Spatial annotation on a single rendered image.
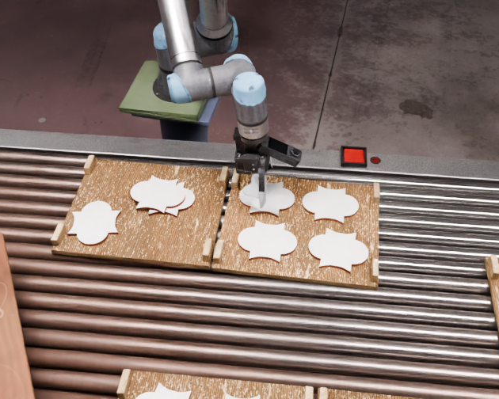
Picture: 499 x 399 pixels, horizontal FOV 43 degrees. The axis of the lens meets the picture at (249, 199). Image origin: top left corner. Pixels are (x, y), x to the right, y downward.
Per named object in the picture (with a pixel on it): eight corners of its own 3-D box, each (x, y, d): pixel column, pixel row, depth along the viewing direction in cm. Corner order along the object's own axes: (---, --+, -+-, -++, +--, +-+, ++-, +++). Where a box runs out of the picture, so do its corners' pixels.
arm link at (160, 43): (155, 54, 213) (148, 18, 203) (195, 47, 214) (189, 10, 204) (160, 74, 205) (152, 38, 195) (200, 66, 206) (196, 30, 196)
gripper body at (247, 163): (241, 157, 170) (236, 121, 161) (272, 157, 168) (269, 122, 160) (236, 176, 164) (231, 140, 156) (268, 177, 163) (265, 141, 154)
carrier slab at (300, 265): (234, 176, 183) (234, 171, 182) (378, 190, 179) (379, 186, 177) (211, 271, 159) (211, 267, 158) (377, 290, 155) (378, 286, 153)
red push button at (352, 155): (343, 151, 191) (343, 148, 190) (363, 153, 190) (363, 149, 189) (343, 165, 187) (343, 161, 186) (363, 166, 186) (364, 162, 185)
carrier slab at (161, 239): (92, 162, 187) (91, 158, 186) (230, 174, 183) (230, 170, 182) (51, 253, 163) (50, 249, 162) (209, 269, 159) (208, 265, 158)
